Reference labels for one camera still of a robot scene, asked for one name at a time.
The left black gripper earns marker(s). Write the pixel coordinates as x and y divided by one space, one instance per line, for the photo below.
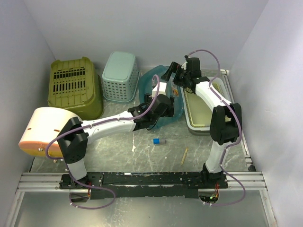
169 111

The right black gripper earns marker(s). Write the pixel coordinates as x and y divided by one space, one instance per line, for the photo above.
175 68

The blue transparent plastic tub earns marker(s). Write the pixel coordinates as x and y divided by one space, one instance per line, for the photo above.
146 85

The teal perforated plastic basket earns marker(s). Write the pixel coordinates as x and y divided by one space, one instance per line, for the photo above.
120 77

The olive green plastic tub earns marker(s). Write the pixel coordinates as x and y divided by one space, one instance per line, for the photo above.
76 86

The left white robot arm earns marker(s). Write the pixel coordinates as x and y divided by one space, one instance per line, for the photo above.
76 135

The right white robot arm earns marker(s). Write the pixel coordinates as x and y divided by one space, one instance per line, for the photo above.
225 125

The white perforated plastic tray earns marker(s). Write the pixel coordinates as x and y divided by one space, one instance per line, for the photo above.
199 107

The small blue grey cap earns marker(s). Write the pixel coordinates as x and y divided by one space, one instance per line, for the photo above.
158 141

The short wooden stick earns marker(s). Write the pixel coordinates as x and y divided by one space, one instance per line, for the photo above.
184 156

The cream cylindrical appliance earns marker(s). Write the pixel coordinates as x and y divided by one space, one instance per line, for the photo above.
44 126

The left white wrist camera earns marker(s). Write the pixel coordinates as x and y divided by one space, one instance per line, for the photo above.
159 90

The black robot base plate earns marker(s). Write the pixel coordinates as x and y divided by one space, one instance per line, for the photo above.
156 184

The aluminium rail frame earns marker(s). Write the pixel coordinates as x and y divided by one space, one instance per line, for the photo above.
40 203

